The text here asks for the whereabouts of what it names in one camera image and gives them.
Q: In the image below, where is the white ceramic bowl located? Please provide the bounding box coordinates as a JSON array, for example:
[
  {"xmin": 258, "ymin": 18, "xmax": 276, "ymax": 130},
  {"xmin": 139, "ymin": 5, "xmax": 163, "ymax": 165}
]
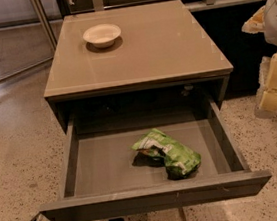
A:
[{"xmin": 83, "ymin": 23, "xmax": 121, "ymax": 49}]

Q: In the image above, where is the green rice chip bag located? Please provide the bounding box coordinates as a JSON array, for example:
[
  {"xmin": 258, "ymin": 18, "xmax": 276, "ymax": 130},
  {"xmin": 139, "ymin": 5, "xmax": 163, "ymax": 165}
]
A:
[{"xmin": 132, "ymin": 129, "xmax": 202, "ymax": 180}]

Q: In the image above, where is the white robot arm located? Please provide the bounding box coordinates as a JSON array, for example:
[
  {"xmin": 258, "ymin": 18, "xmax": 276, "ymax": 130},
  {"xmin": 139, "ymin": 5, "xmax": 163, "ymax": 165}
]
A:
[{"xmin": 241, "ymin": 0, "xmax": 277, "ymax": 118}]

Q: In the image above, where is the open grey top drawer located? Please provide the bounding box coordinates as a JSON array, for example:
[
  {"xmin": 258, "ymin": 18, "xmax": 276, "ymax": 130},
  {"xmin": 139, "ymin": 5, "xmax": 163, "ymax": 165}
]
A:
[{"xmin": 40, "ymin": 98, "xmax": 271, "ymax": 221}]

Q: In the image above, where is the grey cabinet with glass top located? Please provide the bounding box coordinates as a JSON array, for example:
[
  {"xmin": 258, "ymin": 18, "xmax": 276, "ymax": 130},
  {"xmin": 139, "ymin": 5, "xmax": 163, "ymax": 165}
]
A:
[{"xmin": 44, "ymin": 0, "xmax": 233, "ymax": 130}]

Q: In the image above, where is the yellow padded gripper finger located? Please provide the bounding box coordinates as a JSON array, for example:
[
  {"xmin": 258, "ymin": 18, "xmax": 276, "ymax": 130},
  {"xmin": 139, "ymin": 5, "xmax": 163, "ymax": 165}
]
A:
[
  {"xmin": 256, "ymin": 53, "xmax": 277, "ymax": 112},
  {"xmin": 241, "ymin": 6, "xmax": 265, "ymax": 34}
]

